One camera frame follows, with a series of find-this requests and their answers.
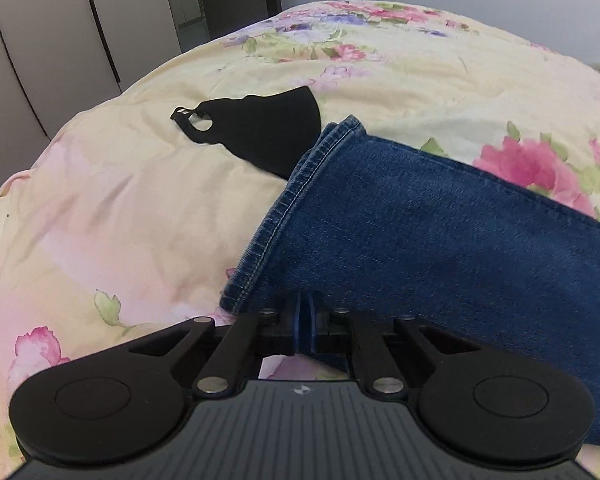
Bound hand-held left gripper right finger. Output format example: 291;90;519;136
300;293;482;399

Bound floral yellow blanket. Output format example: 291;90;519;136
0;0;600;480

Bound blue denim pants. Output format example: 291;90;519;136
219;115;600;449

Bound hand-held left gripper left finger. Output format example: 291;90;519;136
129;294;301;399

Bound black face mask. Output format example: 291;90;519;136
170;86;323;181

